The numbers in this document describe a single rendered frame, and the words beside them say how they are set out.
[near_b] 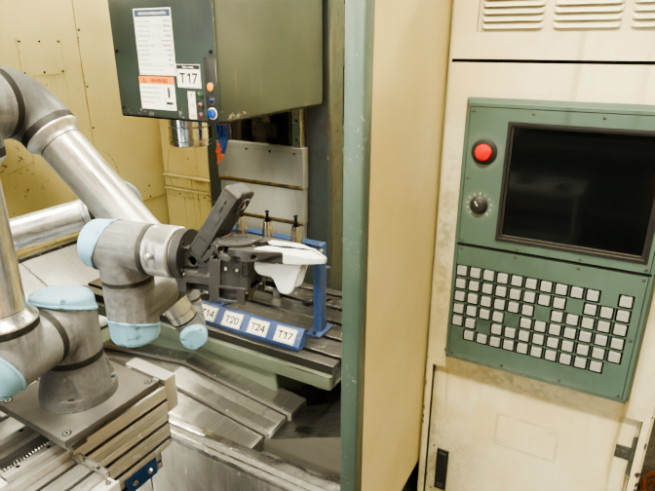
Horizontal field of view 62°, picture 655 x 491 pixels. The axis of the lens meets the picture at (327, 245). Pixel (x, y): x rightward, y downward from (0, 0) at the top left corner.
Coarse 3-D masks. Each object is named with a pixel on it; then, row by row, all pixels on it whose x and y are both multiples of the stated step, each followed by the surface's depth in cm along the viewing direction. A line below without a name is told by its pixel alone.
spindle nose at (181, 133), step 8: (168, 120) 198; (176, 120) 196; (168, 128) 200; (176, 128) 197; (184, 128) 196; (192, 128) 197; (200, 128) 198; (208, 128) 202; (176, 136) 198; (184, 136) 197; (192, 136) 198; (200, 136) 199; (208, 136) 202; (176, 144) 199; (184, 144) 199; (192, 144) 199; (200, 144) 200; (208, 144) 203
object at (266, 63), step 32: (128, 0) 173; (160, 0) 167; (192, 0) 162; (224, 0) 162; (256, 0) 175; (288, 0) 190; (320, 0) 208; (128, 32) 178; (192, 32) 165; (224, 32) 165; (256, 32) 178; (288, 32) 194; (320, 32) 212; (128, 64) 182; (224, 64) 167; (256, 64) 181; (288, 64) 197; (320, 64) 216; (128, 96) 186; (224, 96) 170; (256, 96) 184; (288, 96) 200; (320, 96) 221
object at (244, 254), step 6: (228, 246) 72; (246, 246) 71; (228, 252) 70; (234, 252) 70; (240, 252) 69; (246, 252) 69; (252, 252) 69; (258, 252) 69; (264, 252) 69; (270, 252) 69; (276, 252) 69; (282, 252) 69; (240, 258) 70; (246, 258) 69; (252, 258) 69; (258, 258) 69; (264, 258) 69; (270, 258) 70; (276, 258) 69; (282, 258) 69
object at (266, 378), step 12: (180, 348) 202; (216, 360) 194; (228, 360) 191; (240, 372) 190; (252, 372) 187; (264, 372) 184; (264, 384) 186; (276, 384) 184; (288, 384) 191; (300, 384) 199
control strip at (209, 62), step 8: (208, 64) 166; (208, 72) 167; (208, 80) 168; (216, 88) 167; (208, 96) 170; (216, 96) 168; (208, 104) 170; (216, 104) 169; (200, 112) 173; (216, 112) 170; (208, 120) 172; (216, 120) 171
